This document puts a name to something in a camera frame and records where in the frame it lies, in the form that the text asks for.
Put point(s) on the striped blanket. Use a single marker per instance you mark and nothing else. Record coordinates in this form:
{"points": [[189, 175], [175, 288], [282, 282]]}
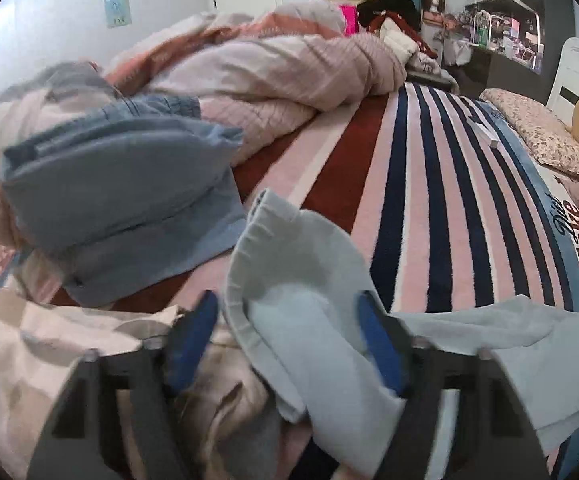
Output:
{"points": [[419, 210]]}

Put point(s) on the dark bench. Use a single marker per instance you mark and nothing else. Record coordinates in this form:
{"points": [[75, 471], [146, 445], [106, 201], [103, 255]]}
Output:
{"points": [[432, 80]]}

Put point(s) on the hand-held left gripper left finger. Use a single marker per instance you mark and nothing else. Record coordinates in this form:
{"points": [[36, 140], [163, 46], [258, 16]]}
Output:
{"points": [[192, 340]]}

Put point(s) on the small white box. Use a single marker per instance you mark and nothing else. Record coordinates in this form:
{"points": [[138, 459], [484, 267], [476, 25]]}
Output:
{"points": [[484, 133]]}

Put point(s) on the cream patterned cloth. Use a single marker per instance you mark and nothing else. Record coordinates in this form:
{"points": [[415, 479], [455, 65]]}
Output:
{"points": [[44, 360]]}

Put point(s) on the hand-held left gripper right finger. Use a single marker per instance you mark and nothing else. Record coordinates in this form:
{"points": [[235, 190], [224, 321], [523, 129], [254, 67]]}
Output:
{"points": [[382, 345]]}

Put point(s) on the white headboard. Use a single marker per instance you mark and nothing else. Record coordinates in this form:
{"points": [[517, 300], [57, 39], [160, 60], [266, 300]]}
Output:
{"points": [[577, 70]]}

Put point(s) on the light blue wall poster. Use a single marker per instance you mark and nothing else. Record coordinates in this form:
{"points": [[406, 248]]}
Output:
{"points": [[116, 8]]}

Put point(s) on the red garment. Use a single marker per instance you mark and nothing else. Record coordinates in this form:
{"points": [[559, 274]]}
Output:
{"points": [[427, 47]]}

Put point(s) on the pink patchwork quilt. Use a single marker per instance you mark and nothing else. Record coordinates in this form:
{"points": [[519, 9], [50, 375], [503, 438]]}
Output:
{"points": [[279, 60]]}

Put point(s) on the white puffer jacket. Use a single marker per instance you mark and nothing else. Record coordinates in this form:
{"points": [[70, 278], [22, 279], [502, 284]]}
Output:
{"points": [[400, 40]]}

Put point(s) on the folded blue denim pants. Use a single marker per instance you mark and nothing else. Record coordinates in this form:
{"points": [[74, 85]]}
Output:
{"points": [[119, 185]]}

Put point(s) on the dark cluttered shelf unit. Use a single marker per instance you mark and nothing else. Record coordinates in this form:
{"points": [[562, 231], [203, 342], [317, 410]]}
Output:
{"points": [[519, 20]]}

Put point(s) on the pink shopping bag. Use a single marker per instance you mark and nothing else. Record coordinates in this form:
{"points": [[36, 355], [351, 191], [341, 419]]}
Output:
{"points": [[349, 17]]}

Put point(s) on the light blue pants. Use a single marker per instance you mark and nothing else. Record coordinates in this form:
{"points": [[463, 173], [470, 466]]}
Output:
{"points": [[309, 270]]}

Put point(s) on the floral pillow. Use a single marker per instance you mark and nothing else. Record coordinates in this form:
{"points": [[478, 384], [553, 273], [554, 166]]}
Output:
{"points": [[539, 135]]}

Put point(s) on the mannequin head with wig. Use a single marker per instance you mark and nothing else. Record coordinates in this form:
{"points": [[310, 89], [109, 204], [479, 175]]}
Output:
{"points": [[434, 2]]}

